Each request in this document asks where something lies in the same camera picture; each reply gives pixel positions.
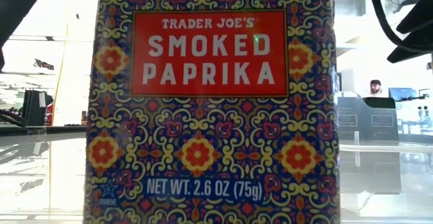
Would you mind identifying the clear plastic bin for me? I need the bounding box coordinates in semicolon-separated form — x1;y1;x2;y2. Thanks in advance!
338;90;433;148

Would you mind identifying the dark green spice tin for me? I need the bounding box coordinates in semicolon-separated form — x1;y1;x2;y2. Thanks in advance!
363;97;401;142
338;97;365;141

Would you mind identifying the person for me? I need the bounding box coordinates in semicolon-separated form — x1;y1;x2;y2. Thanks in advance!
363;79;390;99

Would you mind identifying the yellow cable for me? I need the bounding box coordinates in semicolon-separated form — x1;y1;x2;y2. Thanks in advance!
50;0;74;125

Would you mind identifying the white square pillar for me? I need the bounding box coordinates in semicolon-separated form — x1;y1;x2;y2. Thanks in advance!
53;41;89;127

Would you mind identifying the black aluminium table frame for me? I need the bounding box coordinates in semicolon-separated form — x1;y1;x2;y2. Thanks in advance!
0;125;87;137

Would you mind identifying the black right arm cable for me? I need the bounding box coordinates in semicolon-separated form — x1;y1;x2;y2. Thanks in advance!
363;0;433;54

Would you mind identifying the small black monitor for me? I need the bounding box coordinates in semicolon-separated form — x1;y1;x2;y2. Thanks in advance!
20;89;54;127

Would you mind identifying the red-lidded paprika tin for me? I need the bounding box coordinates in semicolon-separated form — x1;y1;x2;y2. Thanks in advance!
83;0;341;224

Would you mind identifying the blue-screen monitor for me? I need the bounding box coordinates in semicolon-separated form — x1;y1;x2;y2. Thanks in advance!
388;87;417;102

